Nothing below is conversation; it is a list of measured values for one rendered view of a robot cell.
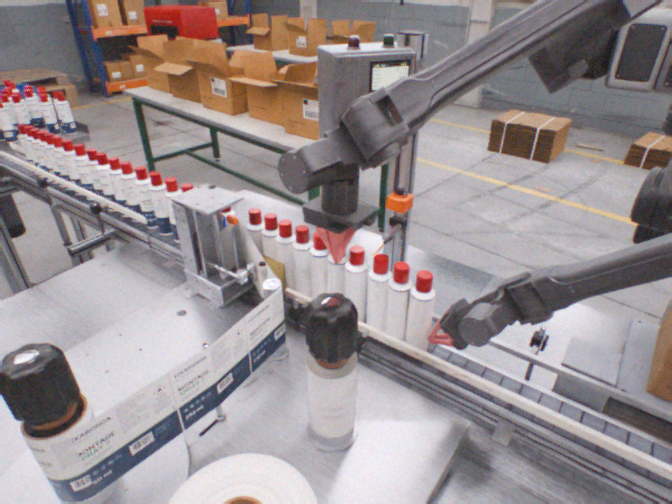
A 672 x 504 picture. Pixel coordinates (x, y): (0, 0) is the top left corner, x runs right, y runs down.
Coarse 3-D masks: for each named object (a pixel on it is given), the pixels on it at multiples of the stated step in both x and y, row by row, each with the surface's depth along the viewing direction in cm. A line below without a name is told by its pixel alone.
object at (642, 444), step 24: (168, 240) 141; (408, 360) 98; (456, 360) 98; (456, 384) 92; (504, 384) 92; (504, 408) 88; (552, 408) 87; (576, 408) 87; (600, 432) 83; (624, 432) 83
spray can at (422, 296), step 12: (420, 276) 89; (432, 276) 89; (420, 288) 90; (432, 288) 93; (420, 300) 90; (432, 300) 91; (408, 312) 95; (420, 312) 92; (432, 312) 93; (408, 324) 96; (420, 324) 93; (408, 336) 97; (420, 336) 95; (420, 348) 97
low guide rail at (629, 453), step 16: (288, 288) 114; (384, 336) 99; (416, 352) 95; (448, 368) 92; (480, 384) 89; (512, 400) 86; (528, 400) 84; (544, 416) 83; (560, 416) 81; (576, 432) 80; (592, 432) 79; (608, 448) 78; (624, 448) 76; (640, 464) 75; (656, 464) 73
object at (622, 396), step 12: (504, 348) 90; (516, 348) 89; (528, 360) 88; (540, 360) 87; (564, 372) 84; (576, 372) 84; (588, 384) 82; (600, 384) 82; (612, 396) 81; (624, 396) 79; (648, 408) 78; (660, 408) 77
